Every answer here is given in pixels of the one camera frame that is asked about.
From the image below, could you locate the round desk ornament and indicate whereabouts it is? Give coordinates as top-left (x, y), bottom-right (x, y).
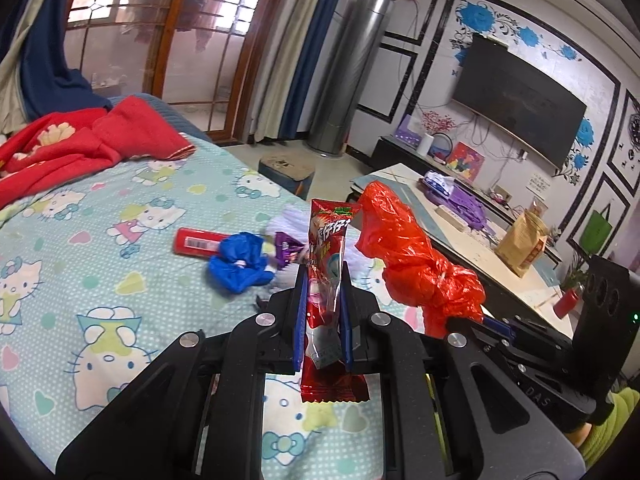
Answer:
top-left (430, 132), bottom-right (454, 162)

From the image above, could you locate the grey curtain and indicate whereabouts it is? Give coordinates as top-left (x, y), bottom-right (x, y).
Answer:
top-left (247, 0), bottom-right (332, 137)

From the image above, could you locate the green tote bag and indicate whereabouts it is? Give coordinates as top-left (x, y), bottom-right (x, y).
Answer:
top-left (580, 204), bottom-right (615, 256)

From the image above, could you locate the red flower decoration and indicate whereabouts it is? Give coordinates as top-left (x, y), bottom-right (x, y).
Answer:
top-left (422, 109), bottom-right (457, 137)

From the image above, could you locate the purple snack wrapper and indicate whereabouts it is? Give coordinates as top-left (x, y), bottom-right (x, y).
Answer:
top-left (274, 230), bottom-right (306, 269)

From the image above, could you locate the red snack wrapper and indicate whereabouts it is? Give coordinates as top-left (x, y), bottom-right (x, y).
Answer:
top-left (300, 197), bottom-right (371, 404)

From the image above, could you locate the red plastic bag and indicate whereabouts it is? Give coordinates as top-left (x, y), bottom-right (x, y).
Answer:
top-left (354, 181), bottom-right (486, 336)

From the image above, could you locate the purple box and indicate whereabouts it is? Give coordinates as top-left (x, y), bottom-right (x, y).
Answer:
top-left (395, 115), bottom-right (426, 147)

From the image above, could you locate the dark television stand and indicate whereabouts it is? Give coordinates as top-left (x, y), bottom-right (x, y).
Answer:
top-left (372, 135), bottom-right (563, 267)

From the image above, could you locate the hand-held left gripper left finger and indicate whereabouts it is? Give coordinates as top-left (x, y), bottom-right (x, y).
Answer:
top-left (56, 262), bottom-right (311, 480)

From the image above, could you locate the white coffee table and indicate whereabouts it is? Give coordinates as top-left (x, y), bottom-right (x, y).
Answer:
top-left (347, 162), bottom-right (576, 342)

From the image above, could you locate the red blanket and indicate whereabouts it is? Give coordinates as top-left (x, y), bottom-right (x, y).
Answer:
top-left (0, 96), bottom-right (197, 209)

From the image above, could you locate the wall-mounted television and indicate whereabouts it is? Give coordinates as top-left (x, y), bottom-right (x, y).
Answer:
top-left (451, 34), bottom-right (588, 170)

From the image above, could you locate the silver tower air conditioner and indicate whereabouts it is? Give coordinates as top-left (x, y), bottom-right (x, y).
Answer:
top-left (306, 0), bottom-right (394, 157)

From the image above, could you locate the beige cloth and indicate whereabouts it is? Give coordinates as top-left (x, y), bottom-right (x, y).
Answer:
top-left (0, 7), bottom-right (43, 132)

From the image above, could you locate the red cylindrical tube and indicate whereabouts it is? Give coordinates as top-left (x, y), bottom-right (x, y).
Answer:
top-left (172, 227), bottom-right (224, 261)

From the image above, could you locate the brown paper bag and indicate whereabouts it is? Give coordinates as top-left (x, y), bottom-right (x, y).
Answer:
top-left (495, 208), bottom-right (550, 279)

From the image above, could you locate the small potted plant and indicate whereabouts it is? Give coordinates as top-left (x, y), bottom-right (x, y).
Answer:
top-left (560, 254), bottom-right (592, 292)

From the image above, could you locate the blue curtain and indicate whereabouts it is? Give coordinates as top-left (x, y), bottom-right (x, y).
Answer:
top-left (280, 0), bottom-right (354, 139)

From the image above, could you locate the blue plastic bag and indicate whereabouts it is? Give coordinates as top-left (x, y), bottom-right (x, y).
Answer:
top-left (207, 232), bottom-right (276, 296)

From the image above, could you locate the cardboard-topped box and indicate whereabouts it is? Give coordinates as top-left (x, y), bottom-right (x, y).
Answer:
top-left (258, 155), bottom-right (316, 200)

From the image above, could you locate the colourful picture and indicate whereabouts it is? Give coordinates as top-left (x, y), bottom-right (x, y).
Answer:
top-left (446, 141), bottom-right (486, 184)

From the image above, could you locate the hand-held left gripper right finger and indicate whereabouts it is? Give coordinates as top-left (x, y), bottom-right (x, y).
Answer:
top-left (340, 266), bottom-right (587, 480)

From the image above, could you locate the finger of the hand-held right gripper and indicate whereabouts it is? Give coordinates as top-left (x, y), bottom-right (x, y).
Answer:
top-left (482, 316), bottom-right (577, 362)

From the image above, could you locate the dark blue cloth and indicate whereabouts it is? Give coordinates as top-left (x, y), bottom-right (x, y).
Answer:
top-left (0, 0), bottom-right (114, 121)

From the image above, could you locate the wooden framed glass door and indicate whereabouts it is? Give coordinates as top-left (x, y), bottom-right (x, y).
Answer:
top-left (65, 0), bottom-right (301, 142)

